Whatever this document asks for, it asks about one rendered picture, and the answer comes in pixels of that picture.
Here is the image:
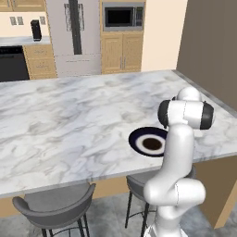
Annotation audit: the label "dark blue plate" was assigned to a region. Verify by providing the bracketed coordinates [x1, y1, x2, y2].
[128, 126, 169, 158]

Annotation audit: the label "wooden cupboard run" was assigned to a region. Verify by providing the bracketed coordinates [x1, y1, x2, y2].
[99, 0, 147, 75]

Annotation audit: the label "grey bar stool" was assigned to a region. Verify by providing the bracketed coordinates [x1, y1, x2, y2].
[12, 182, 97, 237]
[124, 166, 197, 237]

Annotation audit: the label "white fridge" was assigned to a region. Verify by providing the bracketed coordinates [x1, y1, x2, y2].
[44, 0, 103, 79]

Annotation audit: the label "wooden drawer cabinet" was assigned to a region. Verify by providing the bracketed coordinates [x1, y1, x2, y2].
[22, 44, 58, 81]

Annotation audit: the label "silver microwave oven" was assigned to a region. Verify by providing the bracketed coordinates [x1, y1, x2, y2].
[102, 1, 145, 32]

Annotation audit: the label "black dishwasher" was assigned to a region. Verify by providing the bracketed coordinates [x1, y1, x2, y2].
[0, 45, 31, 83]

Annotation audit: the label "black coffee machine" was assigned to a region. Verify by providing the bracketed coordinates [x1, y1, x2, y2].
[30, 19, 43, 42]

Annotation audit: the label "wooden wall cupboards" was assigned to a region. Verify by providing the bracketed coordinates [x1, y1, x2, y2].
[0, 0, 47, 13]

